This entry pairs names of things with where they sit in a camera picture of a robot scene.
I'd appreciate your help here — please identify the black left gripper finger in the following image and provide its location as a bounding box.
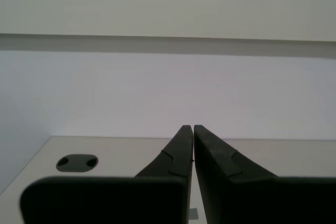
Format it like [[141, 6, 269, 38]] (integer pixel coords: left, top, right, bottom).
[[20, 125, 194, 224], [193, 124, 336, 224]]

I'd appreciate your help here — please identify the black oval table cable grommet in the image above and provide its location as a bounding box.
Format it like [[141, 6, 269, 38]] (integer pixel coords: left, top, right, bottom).
[[56, 153, 99, 174]]

